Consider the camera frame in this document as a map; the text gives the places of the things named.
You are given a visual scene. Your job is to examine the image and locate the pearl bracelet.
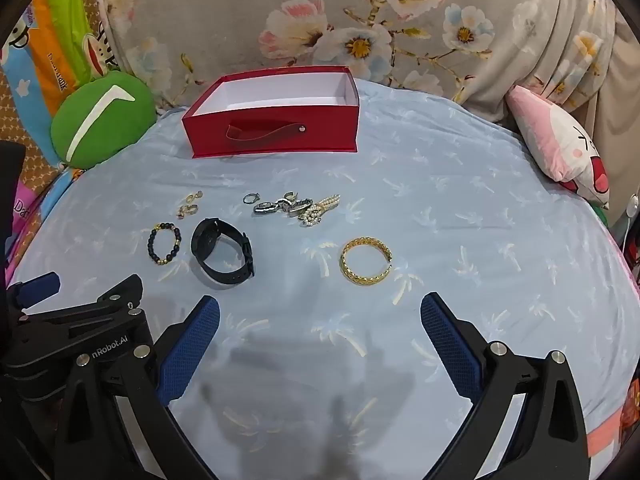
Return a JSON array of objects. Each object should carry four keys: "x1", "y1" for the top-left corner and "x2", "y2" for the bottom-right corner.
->
[{"x1": 298, "y1": 194, "x2": 342, "y2": 227}]

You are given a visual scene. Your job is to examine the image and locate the gold chain bangle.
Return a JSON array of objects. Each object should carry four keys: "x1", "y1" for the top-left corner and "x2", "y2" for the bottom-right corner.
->
[{"x1": 340, "y1": 237, "x2": 392, "y2": 286}]

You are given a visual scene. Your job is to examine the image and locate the grey floral blanket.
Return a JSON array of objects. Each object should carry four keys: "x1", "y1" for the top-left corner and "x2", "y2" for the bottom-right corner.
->
[{"x1": 97, "y1": 0, "x2": 640, "y2": 201}]

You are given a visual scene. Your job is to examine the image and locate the light blue palm print sheet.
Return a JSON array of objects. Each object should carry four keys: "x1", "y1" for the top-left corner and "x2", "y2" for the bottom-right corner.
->
[{"x1": 5, "y1": 77, "x2": 640, "y2": 480}]

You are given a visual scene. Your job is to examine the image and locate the black and gold bead bracelet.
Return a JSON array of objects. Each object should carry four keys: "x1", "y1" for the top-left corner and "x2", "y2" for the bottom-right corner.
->
[{"x1": 147, "y1": 222, "x2": 182, "y2": 266}]

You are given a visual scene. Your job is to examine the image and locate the brown dotted cloth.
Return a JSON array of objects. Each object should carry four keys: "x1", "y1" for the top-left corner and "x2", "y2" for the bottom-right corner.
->
[{"x1": 0, "y1": 67, "x2": 63, "y2": 196}]

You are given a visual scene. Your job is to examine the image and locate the pink cartoon pillow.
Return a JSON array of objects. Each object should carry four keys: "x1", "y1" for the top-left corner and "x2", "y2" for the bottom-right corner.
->
[{"x1": 505, "y1": 85, "x2": 612, "y2": 209}]

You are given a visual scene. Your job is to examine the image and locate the silver link bracelet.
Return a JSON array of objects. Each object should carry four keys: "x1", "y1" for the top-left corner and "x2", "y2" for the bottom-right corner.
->
[{"x1": 253, "y1": 191, "x2": 313, "y2": 217}]

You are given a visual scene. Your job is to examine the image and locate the white plastic object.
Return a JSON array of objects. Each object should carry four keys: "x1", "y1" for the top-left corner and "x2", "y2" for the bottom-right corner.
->
[{"x1": 614, "y1": 195, "x2": 640, "y2": 248}]

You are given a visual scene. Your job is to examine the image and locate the colourful cartoon blanket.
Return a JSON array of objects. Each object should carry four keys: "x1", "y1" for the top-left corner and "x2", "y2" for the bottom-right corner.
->
[{"x1": 5, "y1": 162, "x2": 88, "y2": 286}]

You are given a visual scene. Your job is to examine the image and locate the colourful cartoon printed cloth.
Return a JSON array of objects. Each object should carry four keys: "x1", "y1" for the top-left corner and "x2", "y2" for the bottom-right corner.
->
[{"x1": 0, "y1": 0, "x2": 123, "y2": 166}]

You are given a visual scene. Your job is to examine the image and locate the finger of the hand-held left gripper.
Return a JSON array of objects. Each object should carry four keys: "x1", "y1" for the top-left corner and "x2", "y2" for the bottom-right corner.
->
[
  {"x1": 75, "y1": 274, "x2": 147, "y2": 326},
  {"x1": 6, "y1": 272, "x2": 62, "y2": 311}
]

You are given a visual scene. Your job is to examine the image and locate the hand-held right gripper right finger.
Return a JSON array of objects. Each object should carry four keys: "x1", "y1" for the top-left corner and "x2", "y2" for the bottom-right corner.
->
[{"x1": 420, "y1": 292, "x2": 593, "y2": 480}]

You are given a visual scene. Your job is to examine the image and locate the black wrist watch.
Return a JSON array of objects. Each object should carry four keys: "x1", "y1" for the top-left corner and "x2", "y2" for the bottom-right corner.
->
[{"x1": 191, "y1": 217, "x2": 255, "y2": 288}]

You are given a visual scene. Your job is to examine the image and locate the green round cushion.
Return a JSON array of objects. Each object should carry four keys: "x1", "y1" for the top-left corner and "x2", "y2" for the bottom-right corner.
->
[{"x1": 50, "y1": 71, "x2": 157, "y2": 169}]

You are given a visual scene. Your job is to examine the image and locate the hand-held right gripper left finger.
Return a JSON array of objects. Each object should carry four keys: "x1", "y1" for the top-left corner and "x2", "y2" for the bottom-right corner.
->
[{"x1": 52, "y1": 295, "x2": 221, "y2": 480}]

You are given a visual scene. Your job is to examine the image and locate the red cardboard box with strap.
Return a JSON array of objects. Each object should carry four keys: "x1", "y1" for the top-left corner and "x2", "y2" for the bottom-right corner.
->
[{"x1": 181, "y1": 66, "x2": 360, "y2": 159}]

